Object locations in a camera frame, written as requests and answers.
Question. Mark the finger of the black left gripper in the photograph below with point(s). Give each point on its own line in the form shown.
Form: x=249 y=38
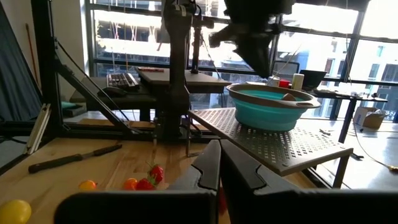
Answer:
x=263 y=53
x=250 y=51

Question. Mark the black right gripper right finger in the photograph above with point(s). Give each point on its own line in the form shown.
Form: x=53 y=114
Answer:
x=264 y=205

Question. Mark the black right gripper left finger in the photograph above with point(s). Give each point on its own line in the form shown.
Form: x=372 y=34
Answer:
x=186 y=205

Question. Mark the red toy strawberry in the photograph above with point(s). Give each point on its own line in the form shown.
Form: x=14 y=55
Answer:
x=144 y=185
x=156 y=173

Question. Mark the olive green toy fruit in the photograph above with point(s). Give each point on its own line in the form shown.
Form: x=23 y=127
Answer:
x=289 y=97

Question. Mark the small orange toy fruit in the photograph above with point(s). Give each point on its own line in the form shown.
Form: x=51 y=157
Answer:
x=130 y=183
x=87 y=185

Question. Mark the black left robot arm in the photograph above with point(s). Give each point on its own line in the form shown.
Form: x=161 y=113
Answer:
x=177 y=77

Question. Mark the black office chair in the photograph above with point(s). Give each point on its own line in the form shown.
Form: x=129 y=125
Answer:
x=286 y=67

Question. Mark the white box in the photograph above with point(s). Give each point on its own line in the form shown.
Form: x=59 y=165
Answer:
x=273 y=81

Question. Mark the red box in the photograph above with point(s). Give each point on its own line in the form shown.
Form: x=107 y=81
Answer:
x=284 y=83

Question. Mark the white cylinder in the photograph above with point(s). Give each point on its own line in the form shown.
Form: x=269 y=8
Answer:
x=298 y=81

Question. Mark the black laptop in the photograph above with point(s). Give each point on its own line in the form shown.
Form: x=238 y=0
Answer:
x=312 y=78

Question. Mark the gray perforated metal riser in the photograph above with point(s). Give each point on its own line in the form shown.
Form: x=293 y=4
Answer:
x=280 y=149

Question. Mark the blue collapsible colander bowl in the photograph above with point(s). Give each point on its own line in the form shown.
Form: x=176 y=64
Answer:
x=264 y=118

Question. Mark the black background table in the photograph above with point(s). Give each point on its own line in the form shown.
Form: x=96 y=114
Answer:
x=348 y=95

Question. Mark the cardboard box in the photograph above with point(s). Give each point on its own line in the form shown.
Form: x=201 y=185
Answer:
x=370 y=118

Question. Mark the black keyboard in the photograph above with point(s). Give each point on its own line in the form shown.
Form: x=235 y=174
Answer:
x=122 y=81

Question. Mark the black kitchen knife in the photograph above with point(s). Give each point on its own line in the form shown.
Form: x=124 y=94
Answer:
x=62 y=160

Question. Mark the black computer mouse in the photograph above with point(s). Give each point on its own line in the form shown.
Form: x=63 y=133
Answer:
x=112 y=91

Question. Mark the teal chair seat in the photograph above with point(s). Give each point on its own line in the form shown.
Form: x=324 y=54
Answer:
x=68 y=105

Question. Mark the yellow toy lemon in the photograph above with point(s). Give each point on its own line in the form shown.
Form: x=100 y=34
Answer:
x=14 y=212

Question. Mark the silver bracket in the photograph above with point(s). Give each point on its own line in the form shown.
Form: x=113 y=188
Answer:
x=38 y=129

